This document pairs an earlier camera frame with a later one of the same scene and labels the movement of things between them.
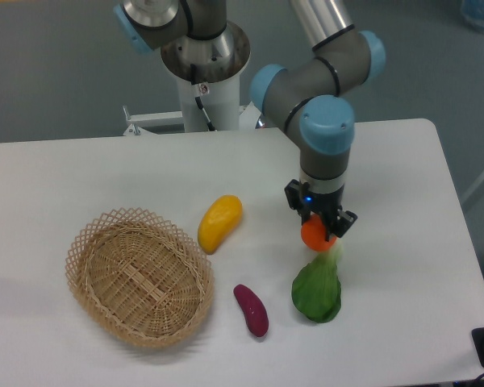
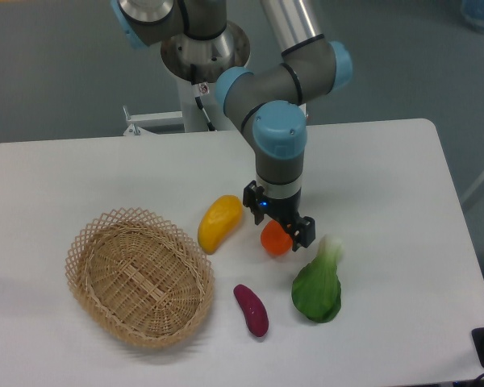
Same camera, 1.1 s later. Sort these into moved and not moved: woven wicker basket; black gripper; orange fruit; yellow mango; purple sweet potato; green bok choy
Moved: black gripper; orange fruit
Not moved: woven wicker basket; purple sweet potato; green bok choy; yellow mango
